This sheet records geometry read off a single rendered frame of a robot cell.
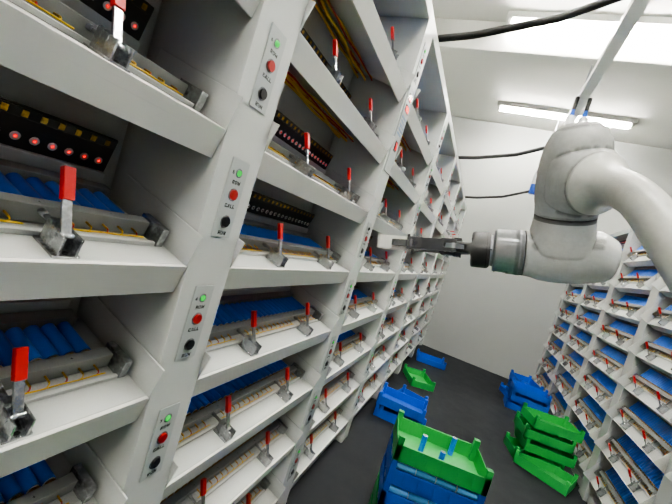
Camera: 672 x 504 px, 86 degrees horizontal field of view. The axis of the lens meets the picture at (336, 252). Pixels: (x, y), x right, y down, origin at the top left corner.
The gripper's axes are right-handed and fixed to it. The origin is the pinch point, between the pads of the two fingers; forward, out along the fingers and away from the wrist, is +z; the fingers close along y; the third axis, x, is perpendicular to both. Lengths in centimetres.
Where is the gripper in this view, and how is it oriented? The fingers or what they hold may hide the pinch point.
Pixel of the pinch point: (393, 242)
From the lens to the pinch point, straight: 82.0
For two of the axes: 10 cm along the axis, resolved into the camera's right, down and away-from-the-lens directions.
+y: 3.7, 0.7, 9.3
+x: 1.1, -9.9, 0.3
